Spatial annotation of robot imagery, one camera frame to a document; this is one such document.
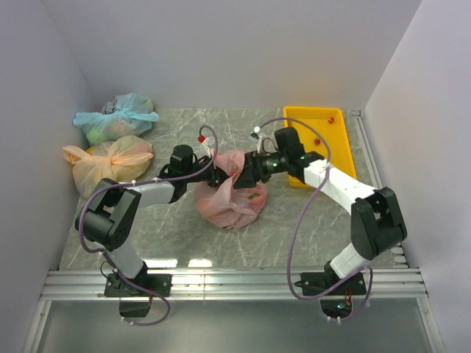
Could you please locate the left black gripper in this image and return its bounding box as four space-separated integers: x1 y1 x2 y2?
184 153 238 188

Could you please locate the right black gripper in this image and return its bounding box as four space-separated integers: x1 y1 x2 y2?
234 149 290 189

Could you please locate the pink plastic bag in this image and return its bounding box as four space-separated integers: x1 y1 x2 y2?
194 150 268 229

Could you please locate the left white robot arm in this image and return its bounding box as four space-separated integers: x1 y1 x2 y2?
75 145 229 296

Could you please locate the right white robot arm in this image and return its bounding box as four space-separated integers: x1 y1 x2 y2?
233 127 407 294

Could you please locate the orange tied plastic bag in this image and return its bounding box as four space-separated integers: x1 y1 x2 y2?
63 135 153 198

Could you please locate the blue tied plastic bag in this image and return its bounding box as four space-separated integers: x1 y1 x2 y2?
73 93 160 146

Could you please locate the yellow plastic tray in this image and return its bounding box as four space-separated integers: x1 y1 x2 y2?
283 106 358 189

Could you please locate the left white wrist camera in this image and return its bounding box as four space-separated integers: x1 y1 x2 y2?
199 136 215 157

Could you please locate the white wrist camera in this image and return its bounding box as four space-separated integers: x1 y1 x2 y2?
249 126 268 154
199 136 215 157

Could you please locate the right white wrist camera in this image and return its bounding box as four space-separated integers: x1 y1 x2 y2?
249 126 268 154

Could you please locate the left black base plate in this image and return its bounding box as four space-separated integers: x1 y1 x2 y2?
104 273 172 298

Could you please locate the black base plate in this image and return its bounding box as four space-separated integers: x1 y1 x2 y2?
104 273 172 298
294 272 366 296

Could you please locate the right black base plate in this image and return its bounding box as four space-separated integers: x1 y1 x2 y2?
294 272 366 296

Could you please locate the aluminium front rail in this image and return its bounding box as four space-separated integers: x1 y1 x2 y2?
40 267 428 302

